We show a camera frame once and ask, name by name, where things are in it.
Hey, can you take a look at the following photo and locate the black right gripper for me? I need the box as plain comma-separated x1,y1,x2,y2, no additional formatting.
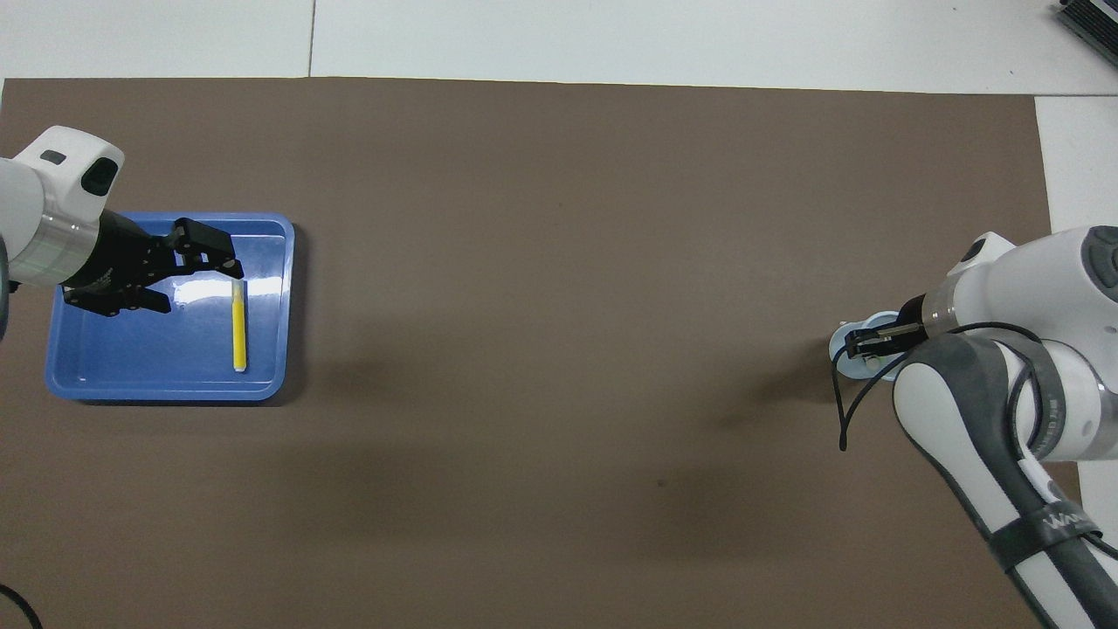
842,295,928,360

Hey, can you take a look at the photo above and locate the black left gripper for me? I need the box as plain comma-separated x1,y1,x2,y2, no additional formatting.
65,211,246,318

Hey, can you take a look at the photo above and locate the yellow marker pen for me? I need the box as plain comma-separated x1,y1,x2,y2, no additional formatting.
231,280,249,374

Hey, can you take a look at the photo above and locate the blue plastic tray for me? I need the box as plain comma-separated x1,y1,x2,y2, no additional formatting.
44,212,296,403

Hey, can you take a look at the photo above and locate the translucent plastic pen cup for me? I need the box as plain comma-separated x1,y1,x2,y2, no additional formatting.
829,311,906,381

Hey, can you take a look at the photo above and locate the brown table mat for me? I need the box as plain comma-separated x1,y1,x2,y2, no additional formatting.
0,77,1088,629

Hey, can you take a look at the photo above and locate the grey ribbed device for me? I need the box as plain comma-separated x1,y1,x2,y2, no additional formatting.
1054,0,1118,55

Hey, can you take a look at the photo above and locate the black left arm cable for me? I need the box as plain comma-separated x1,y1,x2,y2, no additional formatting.
0,583,43,629

